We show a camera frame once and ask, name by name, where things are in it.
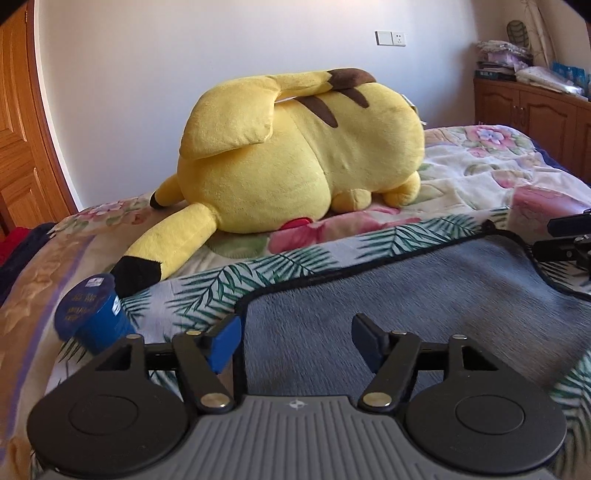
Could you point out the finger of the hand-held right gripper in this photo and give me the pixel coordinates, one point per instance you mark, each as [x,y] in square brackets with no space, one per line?
[569,224]
[561,251]

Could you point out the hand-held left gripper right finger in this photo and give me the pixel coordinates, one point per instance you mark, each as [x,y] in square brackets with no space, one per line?
[367,342]

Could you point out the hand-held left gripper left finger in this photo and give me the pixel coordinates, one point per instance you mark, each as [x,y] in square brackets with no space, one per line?
[225,345]

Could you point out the grey towel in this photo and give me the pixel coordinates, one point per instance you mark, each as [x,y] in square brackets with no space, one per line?
[406,300]

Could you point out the leaf print sheet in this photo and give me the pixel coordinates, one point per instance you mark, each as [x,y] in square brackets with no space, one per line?
[277,272]

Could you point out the floral blanket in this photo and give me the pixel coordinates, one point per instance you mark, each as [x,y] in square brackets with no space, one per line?
[466,170]

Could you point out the wooden cabinet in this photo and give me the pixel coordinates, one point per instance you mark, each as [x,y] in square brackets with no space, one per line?
[531,108]

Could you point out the blue cylindrical container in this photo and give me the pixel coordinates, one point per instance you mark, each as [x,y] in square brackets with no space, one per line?
[94,318]

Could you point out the pile of folded linens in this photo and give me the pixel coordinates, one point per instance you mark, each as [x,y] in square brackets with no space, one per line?
[517,60]

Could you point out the yellow plush toy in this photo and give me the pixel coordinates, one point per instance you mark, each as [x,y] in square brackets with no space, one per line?
[295,157]

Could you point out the dark blue cloth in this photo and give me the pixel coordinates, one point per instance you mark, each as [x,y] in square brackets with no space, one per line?
[21,263]

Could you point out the red cloth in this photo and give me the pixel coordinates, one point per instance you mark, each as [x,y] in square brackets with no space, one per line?
[13,244]

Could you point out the wooden wardrobe door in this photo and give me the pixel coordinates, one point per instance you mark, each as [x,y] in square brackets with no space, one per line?
[21,129]

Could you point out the white wall socket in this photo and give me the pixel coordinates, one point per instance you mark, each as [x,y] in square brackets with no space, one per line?
[390,38]

